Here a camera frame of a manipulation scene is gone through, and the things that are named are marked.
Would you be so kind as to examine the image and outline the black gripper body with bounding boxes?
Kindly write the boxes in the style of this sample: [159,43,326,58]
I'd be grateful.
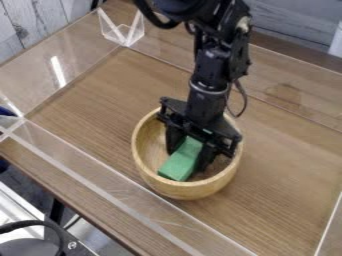
[157,82,243,157]

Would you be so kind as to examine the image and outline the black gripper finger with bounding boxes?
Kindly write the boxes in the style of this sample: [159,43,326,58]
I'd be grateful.
[165,126,185,154]
[195,143,216,172]

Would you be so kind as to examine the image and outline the brown wooden bowl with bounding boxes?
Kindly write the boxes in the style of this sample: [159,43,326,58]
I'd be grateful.
[131,109,244,200]

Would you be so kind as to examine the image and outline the green rectangular block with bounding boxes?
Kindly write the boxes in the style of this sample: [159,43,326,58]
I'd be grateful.
[157,137,203,182]

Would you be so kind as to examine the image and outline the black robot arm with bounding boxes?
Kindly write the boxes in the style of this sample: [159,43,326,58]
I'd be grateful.
[132,0,252,171]

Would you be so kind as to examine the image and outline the black table leg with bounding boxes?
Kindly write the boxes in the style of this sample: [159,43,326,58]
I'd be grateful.
[49,199,65,224]

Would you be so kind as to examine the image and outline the blue object at left edge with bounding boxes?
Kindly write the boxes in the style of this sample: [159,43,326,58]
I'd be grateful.
[0,106,17,117]

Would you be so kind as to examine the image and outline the clear acrylic enclosure walls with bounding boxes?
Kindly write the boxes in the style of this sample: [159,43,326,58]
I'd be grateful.
[0,1,342,256]

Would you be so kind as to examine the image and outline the grey metal bracket with screw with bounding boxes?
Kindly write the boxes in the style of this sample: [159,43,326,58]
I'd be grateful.
[44,228,99,256]

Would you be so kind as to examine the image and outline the black cable loop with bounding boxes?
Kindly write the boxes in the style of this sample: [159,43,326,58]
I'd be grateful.
[0,217,65,256]

